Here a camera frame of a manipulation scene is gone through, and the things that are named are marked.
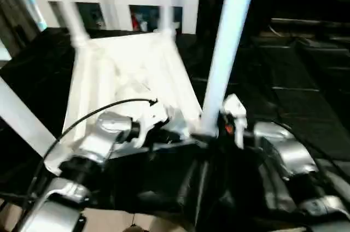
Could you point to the white plastic table leg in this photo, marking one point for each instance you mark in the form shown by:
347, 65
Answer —
69, 10
22, 111
166, 5
227, 51

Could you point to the white plastic table top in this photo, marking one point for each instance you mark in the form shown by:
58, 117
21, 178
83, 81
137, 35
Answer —
109, 57

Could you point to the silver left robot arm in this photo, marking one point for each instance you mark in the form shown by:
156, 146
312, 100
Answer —
104, 133

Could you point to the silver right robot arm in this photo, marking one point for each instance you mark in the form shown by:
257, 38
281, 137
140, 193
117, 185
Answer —
295, 152

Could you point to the black plastic mat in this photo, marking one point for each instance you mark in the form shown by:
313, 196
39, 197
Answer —
300, 106

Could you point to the long grey metal bar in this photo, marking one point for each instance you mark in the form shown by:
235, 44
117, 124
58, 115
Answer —
300, 22

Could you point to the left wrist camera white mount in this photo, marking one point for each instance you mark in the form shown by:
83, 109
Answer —
151, 117

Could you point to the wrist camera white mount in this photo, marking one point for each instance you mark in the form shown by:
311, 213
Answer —
235, 106
151, 117

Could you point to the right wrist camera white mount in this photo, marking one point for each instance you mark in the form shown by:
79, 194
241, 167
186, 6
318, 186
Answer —
235, 106

